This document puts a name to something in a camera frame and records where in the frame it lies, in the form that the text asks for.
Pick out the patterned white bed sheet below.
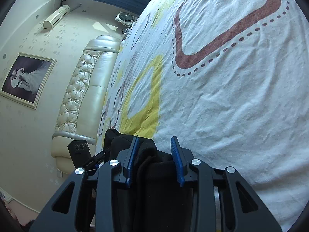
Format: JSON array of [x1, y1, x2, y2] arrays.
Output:
[[96, 0, 308, 231]]

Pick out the black pants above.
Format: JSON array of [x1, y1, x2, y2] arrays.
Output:
[[95, 129, 193, 231]]

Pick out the cream tufted leather headboard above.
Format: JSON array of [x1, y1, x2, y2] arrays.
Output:
[[51, 35, 121, 174]]

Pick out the white wall air conditioner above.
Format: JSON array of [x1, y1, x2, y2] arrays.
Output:
[[43, 5, 70, 29]]

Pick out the white electric fan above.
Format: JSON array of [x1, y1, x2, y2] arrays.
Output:
[[115, 12, 137, 27]]

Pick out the framed wedding photo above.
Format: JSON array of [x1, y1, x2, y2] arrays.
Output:
[[1, 52, 57, 109]]

